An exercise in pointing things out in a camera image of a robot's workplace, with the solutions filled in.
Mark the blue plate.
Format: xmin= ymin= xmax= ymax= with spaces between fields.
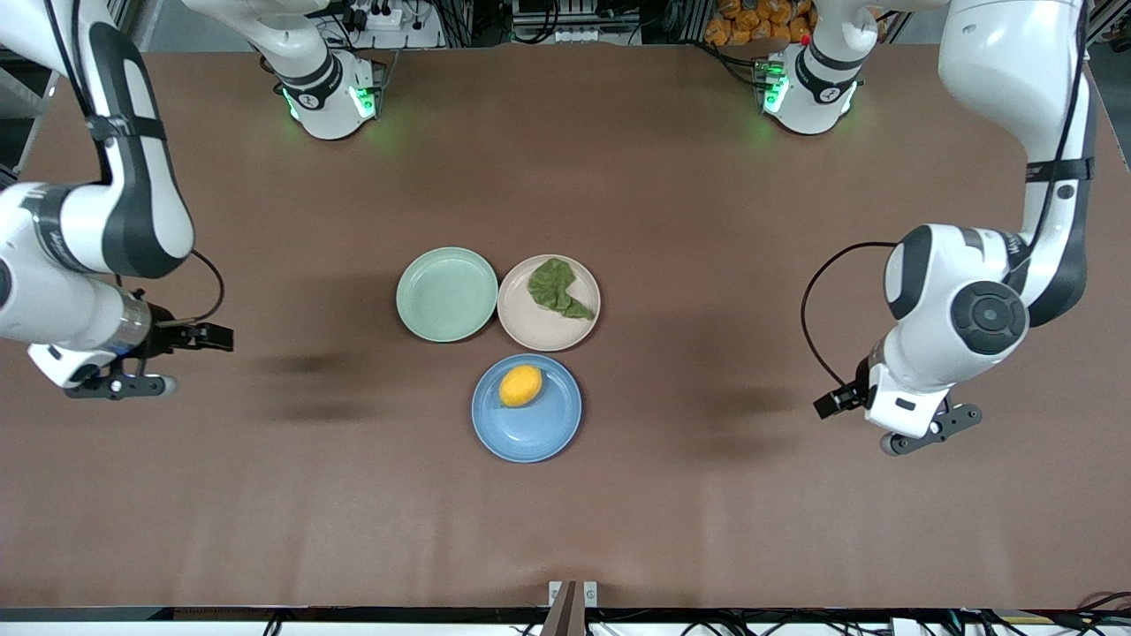
xmin=471 ymin=353 xmax=584 ymax=464

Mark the black equipment rack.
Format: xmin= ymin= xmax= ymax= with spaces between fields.
xmin=511 ymin=0 xmax=641 ymax=47

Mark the green lettuce leaf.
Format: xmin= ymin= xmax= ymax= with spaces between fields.
xmin=528 ymin=257 xmax=596 ymax=321

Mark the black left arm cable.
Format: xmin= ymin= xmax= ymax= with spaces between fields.
xmin=801 ymin=0 xmax=1089 ymax=394

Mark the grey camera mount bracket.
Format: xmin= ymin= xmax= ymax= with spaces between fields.
xmin=548 ymin=580 xmax=599 ymax=636

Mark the beige plate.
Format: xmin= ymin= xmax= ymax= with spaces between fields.
xmin=497 ymin=254 xmax=603 ymax=352

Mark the bag of oranges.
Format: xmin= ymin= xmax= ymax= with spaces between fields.
xmin=704 ymin=0 xmax=814 ymax=47

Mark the brown table cover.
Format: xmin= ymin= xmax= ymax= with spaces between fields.
xmin=0 ymin=42 xmax=1131 ymax=612

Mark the yellow lemon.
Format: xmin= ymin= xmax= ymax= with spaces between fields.
xmin=498 ymin=364 xmax=544 ymax=409

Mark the green plate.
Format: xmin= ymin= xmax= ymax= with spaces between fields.
xmin=395 ymin=246 xmax=500 ymax=344

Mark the white power strip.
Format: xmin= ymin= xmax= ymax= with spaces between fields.
xmin=340 ymin=3 xmax=404 ymax=33

